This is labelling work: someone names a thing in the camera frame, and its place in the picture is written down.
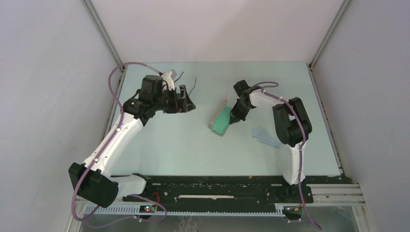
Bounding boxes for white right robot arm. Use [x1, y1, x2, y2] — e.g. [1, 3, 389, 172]
[229, 80, 312, 202]

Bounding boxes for left aluminium frame post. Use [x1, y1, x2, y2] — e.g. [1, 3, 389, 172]
[81, 0, 123, 65]

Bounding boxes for aluminium frame post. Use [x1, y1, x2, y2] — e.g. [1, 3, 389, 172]
[308, 0, 353, 70]
[81, 0, 123, 65]

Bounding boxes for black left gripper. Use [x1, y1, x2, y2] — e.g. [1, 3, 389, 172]
[153, 85, 195, 114]

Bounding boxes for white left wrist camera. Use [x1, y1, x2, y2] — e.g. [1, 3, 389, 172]
[160, 69, 176, 90]

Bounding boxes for right aluminium frame post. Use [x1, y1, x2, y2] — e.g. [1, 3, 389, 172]
[308, 0, 353, 70]

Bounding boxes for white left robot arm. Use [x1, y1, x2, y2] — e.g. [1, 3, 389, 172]
[68, 73, 196, 208]

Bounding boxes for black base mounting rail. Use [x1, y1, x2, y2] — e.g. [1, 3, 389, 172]
[141, 175, 302, 214]

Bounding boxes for light blue cleaning cloth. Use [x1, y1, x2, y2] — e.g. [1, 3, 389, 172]
[251, 127, 283, 148]

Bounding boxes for black round sunglasses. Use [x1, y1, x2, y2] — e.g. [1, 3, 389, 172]
[173, 71, 197, 97]

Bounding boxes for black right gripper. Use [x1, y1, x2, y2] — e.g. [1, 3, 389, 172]
[231, 98, 253, 124]

